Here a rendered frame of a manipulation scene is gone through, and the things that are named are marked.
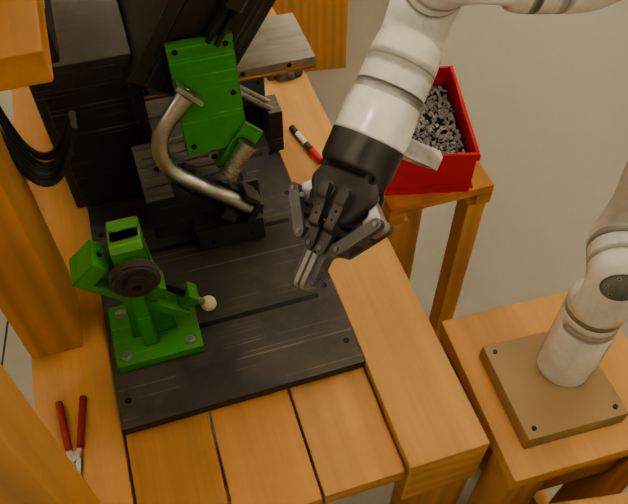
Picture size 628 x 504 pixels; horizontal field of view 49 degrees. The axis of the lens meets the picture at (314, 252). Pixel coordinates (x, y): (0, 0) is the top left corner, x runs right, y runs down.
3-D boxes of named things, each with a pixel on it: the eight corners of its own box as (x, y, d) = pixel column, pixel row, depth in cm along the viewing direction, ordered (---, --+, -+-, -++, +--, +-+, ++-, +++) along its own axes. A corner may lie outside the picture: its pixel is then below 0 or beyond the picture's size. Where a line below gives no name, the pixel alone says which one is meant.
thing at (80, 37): (143, 101, 163) (110, -36, 136) (166, 190, 145) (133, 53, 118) (64, 117, 159) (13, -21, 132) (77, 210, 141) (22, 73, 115)
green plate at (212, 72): (239, 124, 135) (222, 17, 122) (248, 143, 129) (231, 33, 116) (181, 136, 133) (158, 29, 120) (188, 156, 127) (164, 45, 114)
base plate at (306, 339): (223, 22, 186) (222, 15, 185) (364, 366, 121) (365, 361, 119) (64, 50, 178) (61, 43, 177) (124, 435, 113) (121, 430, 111)
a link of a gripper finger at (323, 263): (323, 235, 68) (302, 282, 68) (345, 246, 66) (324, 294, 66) (331, 238, 69) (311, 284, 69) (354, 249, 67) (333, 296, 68)
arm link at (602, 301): (670, 275, 92) (624, 343, 105) (664, 223, 98) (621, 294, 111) (599, 262, 93) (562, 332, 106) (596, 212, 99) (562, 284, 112)
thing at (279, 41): (292, 24, 147) (292, 12, 145) (315, 69, 138) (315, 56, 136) (108, 58, 140) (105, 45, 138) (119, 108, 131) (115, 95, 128)
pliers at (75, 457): (56, 404, 117) (54, 400, 116) (87, 396, 118) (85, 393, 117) (61, 493, 107) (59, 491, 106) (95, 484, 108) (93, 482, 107)
